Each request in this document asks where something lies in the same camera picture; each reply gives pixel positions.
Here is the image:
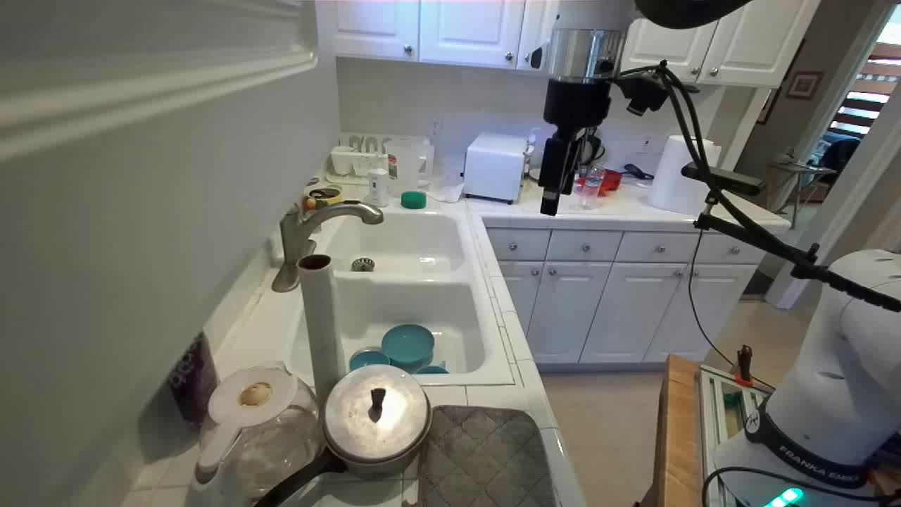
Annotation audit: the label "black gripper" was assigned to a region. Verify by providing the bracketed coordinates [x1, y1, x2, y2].
[537, 78, 616, 220]

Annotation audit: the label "white paper towel roll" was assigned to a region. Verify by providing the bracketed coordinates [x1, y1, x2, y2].
[648, 132, 727, 213]

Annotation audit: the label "grey quilted pot holder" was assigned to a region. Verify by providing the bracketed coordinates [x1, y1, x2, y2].
[416, 403, 558, 507]

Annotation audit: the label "white countertop appliance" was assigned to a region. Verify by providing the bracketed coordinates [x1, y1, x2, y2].
[462, 132, 530, 205]

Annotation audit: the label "white lower cabinets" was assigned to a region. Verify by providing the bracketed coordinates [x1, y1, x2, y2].
[485, 223, 769, 370]

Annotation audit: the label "white cabinets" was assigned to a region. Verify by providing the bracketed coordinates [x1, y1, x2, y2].
[314, 0, 824, 89]
[485, 223, 769, 370]

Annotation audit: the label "clear plastic container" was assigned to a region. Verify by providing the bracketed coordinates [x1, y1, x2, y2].
[388, 134, 437, 192]

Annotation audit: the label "white double sink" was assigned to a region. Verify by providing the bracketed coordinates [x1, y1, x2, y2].
[285, 205, 517, 389]

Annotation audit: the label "white upper cabinets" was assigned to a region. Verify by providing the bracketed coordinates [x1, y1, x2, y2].
[314, 0, 824, 89]

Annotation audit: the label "white dish rack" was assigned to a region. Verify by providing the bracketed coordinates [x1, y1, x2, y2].
[327, 132, 393, 180]

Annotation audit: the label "large teal plate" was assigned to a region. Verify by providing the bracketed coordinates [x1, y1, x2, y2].
[379, 320, 440, 370]

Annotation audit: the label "yellow and black scrubber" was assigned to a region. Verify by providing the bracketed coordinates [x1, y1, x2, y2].
[299, 184, 344, 213]

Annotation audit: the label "chrome sink faucet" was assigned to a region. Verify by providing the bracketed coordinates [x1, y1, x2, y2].
[269, 195, 388, 296]

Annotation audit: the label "white upright tube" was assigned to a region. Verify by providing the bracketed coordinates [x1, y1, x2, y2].
[295, 251, 348, 403]

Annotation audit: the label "wooden table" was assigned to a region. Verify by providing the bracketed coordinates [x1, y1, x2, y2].
[652, 351, 710, 507]

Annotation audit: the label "white device with green display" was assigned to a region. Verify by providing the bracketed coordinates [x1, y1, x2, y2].
[700, 365, 776, 474]

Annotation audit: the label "beige round food item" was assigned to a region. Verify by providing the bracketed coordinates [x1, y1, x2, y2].
[237, 377, 276, 408]

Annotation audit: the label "white jug with grey lid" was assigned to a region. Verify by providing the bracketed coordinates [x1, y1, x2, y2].
[190, 403, 327, 507]

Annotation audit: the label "white round plate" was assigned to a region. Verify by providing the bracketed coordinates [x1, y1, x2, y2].
[205, 364, 302, 425]

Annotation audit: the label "purple container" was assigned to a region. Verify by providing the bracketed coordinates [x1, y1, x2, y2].
[167, 333, 220, 425]

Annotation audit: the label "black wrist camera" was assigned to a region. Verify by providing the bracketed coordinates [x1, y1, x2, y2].
[613, 61, 699, 122]

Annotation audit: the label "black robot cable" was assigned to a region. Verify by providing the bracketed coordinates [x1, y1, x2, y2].
[645, 60, 754, 389]

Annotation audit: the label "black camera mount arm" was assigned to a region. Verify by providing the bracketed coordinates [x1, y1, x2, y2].
[682, 161, 901, 316]

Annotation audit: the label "framed wall picture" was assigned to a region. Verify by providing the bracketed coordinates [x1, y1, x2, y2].
[782, 67, 824, 101]

